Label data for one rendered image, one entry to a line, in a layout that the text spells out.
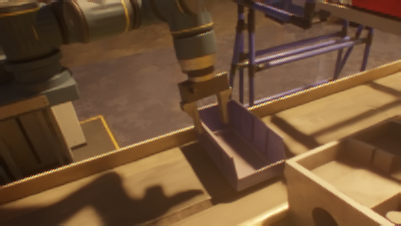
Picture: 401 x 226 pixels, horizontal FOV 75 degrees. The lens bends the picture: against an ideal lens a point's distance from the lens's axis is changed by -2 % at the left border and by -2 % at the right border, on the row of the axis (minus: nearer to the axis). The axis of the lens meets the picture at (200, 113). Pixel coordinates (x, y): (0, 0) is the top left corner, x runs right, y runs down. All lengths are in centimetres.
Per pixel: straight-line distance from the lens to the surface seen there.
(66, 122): 192
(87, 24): 67
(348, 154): 82
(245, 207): 84
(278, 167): 88
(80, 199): 99
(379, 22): 88
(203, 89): 70
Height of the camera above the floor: 139
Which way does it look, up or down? 30 degrees down
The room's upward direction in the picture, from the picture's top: 6 degrees counter-clockwise
